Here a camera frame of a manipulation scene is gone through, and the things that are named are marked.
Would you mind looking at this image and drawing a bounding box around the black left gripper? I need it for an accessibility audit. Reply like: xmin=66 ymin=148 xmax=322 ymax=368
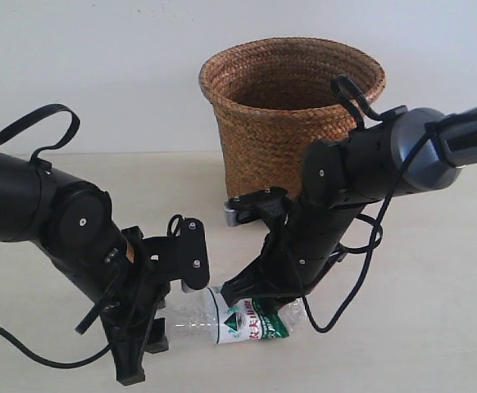
xmin=78 ymin=226 xmax=181 ymax=386

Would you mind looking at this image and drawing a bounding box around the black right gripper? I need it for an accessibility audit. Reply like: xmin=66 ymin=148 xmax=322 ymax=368
xmin=220 ymin=220 xmax=345 ymax=317

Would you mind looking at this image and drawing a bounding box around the clear plastic water bottle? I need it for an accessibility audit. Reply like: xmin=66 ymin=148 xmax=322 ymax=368
xmin=163 ymin=287 xmax=305 ymax=346

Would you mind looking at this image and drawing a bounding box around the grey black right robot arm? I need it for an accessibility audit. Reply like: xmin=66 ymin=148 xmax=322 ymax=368
xmin=221 ymin=106 xmax=477 ymax=312

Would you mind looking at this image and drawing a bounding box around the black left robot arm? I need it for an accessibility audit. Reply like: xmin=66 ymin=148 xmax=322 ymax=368
xmin=0 ymin=152 xmax=180 ymax=386

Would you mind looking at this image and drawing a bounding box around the brown woven straw basket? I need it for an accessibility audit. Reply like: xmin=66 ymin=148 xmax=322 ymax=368
xmin=198 ymin=37 xmax=386 ymax=198

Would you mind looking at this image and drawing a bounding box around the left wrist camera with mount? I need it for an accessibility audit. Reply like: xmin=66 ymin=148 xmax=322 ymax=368
xmin=167 ymin=214 xmax=210 ymax=293

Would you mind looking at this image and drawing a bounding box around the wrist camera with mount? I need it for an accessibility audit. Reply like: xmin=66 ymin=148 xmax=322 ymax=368
xmin=167 ymin=214 xmax=210 ymax=293
xmin=224 ymin=187 xmax=292 ymax=227

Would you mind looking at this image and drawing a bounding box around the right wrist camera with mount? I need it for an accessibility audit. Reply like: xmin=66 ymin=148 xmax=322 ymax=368
xmin=224 ymin=187 xmax=292 ymax=227

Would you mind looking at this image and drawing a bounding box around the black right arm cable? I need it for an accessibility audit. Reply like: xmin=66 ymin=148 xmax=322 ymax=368
xmin=302 ymin=75 xmax=469 ymax=333

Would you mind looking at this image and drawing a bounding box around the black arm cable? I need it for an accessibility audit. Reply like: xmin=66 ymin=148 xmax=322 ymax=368
xmin=0 ymin=103 xmax=119 ymax=368
xmin=302 ymin=75 xmax=469 ymax=333

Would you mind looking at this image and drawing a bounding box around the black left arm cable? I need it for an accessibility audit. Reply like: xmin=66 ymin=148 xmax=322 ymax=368
xmin=0 ymin=103 xmax=119 ymax=368

